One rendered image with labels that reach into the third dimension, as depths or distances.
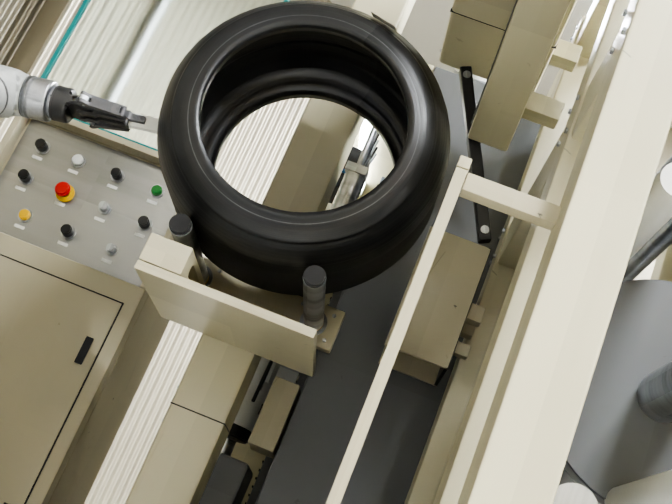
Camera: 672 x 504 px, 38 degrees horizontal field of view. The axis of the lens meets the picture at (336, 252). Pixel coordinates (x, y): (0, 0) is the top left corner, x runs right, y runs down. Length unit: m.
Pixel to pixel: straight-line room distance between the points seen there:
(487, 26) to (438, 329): 0.69
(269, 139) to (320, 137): 3.48
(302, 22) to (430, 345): 0.74
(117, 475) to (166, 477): 3.24
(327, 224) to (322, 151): 0.53
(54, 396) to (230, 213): 0.88
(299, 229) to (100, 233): 0.97
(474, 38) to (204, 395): 1.02
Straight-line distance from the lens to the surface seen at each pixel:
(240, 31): 2.02
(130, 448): 5.39
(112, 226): 2.69
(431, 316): 2.14
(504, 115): 2.22
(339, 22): 2.03
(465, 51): 2.37
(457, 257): 2.19
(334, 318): 2.17
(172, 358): 5.45
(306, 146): 2.34
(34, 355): 2.57
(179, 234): 1.88
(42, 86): 2.12
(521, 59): 2.11
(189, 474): 2.14
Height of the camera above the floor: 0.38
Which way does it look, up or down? 18 degrees up
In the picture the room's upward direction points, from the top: 23 degrees clockwise
